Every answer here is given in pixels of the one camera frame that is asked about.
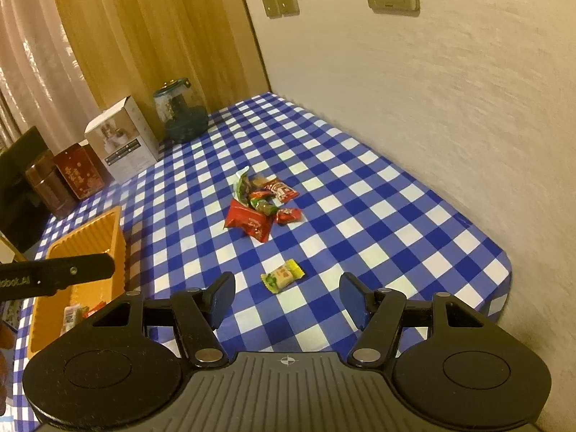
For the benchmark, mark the green brown candy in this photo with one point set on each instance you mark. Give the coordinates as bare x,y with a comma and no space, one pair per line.
266,209

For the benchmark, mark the small red twisted candy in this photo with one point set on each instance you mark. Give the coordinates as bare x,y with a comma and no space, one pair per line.
288,215

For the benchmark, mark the black screen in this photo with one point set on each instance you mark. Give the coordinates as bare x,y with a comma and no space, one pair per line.
20,189

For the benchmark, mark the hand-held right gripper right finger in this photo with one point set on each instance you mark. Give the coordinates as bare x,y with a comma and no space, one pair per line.
353,300

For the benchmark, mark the large red snack packet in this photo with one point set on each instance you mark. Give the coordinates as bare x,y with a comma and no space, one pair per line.
247,221

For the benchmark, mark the translucent amber candy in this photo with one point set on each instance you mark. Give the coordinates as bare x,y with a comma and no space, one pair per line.
257,182

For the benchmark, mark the orange ribbed plastic basket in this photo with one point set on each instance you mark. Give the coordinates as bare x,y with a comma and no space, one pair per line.
90,247

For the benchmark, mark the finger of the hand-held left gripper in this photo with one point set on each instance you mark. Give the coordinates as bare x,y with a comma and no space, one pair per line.
81,269

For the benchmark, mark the blue white checkered tablecloth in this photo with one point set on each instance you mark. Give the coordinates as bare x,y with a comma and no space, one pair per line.
324,180

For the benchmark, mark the dark red printed tin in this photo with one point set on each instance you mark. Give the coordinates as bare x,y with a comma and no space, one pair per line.
76,173

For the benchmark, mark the red snack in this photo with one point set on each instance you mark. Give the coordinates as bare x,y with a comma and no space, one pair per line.
96,308

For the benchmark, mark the yellow green candy packet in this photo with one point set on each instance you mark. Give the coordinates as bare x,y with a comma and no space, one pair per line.
282,276

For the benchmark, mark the white snack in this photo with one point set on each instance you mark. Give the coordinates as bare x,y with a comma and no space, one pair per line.
71,318

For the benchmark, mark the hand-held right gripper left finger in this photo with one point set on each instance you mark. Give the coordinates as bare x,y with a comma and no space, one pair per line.
222,300

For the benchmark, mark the white product box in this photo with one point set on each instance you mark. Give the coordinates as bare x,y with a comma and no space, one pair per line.
121,139

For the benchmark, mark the wooden panel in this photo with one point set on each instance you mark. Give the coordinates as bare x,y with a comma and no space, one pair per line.
157,31

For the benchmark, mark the red white snack packet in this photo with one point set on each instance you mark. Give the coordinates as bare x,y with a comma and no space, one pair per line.
281,190

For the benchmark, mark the sheer pink curtain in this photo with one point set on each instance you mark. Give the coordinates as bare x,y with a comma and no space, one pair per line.
36,54

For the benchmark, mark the glass kettle with teal base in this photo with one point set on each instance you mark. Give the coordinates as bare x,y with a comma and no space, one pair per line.
180,110

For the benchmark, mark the brown cylindrical tin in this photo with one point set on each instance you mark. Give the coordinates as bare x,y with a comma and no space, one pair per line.
47,189

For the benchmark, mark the green white snack packet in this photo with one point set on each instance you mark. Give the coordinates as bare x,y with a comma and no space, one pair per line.
240,184

